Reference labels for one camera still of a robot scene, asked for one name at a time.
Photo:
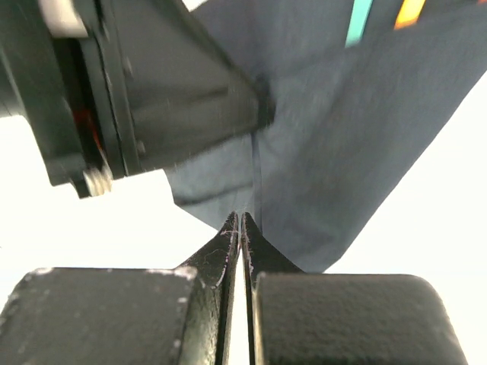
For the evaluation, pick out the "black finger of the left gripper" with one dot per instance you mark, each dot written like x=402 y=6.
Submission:
x=185 y=94

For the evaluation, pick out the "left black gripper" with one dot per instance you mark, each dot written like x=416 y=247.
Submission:
x=62 y=70

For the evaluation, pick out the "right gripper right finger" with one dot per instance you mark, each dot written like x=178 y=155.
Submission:
x=295 y=317

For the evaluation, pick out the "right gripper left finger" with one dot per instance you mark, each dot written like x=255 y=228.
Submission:
x=126 y=315

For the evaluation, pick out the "black paper napkin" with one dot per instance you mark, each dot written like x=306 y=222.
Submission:
x=349 y=122

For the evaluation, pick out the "teal plastic knife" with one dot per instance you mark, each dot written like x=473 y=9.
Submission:
x=357 y=21

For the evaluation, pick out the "yellow plastic spoon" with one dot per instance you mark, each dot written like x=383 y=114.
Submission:
x=408 y=13

